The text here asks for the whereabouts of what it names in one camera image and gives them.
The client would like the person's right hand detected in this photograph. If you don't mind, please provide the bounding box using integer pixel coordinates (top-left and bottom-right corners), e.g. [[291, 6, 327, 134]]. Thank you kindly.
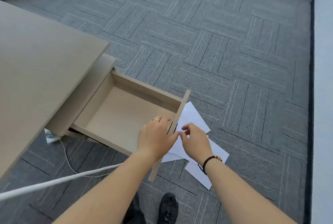
[[178, 123, 214, 166]]

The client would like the person's left hand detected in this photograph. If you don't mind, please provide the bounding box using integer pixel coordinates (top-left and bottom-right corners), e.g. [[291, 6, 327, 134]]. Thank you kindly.
[[136, 116, 180, 162]]

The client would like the pile of white papers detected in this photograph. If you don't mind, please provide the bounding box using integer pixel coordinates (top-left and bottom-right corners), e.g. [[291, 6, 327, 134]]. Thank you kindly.
[[161, 101, 230, 190]]

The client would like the beige wooden drawer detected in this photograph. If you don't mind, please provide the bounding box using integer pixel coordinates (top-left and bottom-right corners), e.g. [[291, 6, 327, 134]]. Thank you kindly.
[[70, 71, 191, 183]]

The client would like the person's left forearm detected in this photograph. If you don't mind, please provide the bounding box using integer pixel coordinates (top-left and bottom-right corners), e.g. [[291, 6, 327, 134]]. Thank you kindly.
[[52, 151, 163, 224]]

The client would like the person's right forearm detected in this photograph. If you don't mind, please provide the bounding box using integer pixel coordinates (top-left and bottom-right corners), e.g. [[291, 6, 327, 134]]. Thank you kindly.
[[197, 156, 297, 224]]

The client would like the black baseboard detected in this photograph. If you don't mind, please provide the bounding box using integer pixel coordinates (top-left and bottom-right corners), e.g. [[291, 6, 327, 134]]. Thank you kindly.
[[304, 0, 316, 224]]

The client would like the beige wooden table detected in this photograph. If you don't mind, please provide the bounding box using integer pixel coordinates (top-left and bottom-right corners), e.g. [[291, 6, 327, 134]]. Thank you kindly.
[[0, 0, 110, 180]]

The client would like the black cord bracelet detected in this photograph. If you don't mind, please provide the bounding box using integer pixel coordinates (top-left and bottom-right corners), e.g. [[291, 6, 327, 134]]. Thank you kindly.
[[197, 155, 223, 175]]

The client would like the thin white cable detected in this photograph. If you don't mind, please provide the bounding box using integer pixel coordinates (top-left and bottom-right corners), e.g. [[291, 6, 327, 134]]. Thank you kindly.
[[59, 139, 111, 179]]

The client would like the thick white cable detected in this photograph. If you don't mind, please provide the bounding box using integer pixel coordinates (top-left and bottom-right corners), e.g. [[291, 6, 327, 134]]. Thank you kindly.
[[0, 163, 124, 201]]

